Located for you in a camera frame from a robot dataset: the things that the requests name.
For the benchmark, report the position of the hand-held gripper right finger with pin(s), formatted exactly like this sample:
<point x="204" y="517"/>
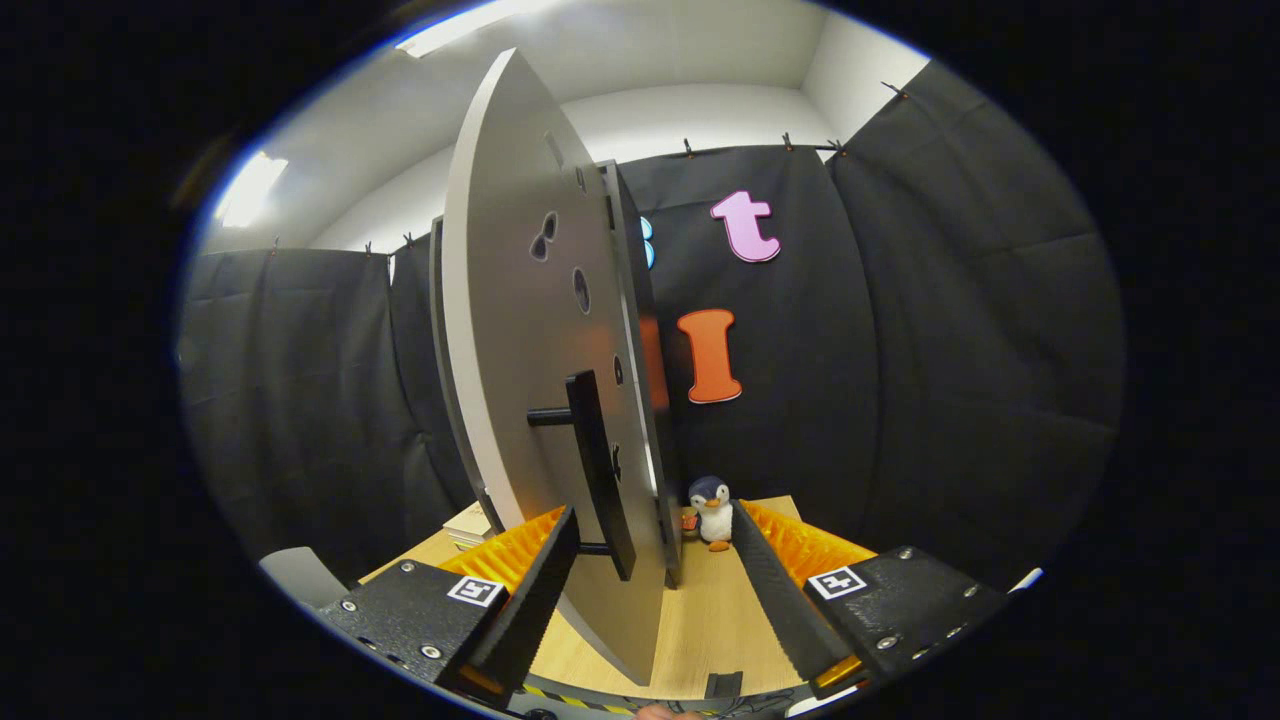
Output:
<point x="775" y="600"/>

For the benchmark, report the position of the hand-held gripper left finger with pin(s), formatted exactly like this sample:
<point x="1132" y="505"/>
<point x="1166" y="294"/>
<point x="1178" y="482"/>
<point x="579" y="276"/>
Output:
<point x="540" y="590"/>

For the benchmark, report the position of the yellow edged book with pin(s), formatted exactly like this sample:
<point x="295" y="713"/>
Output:
<point x="470" y="541"/>

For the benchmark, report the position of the beige book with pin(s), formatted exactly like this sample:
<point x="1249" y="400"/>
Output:
<point x="470" y="517"/>

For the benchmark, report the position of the penguin plush toy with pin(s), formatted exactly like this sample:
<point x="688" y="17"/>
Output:
<point x="712" y="515"/>

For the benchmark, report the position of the yellow black striped tape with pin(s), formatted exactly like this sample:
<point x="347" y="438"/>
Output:
<point x="580" y="700"/>

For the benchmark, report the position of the light grey panel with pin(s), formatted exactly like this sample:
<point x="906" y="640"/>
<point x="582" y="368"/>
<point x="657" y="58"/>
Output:
<point x="300" y="575"/>

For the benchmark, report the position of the black backdrop cloth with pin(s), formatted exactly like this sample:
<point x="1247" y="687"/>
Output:
<point x="900" y="350"/>

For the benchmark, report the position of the row of black cloth clips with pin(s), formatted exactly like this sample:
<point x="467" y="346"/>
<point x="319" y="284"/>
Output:
<point x="687" y="148"/>

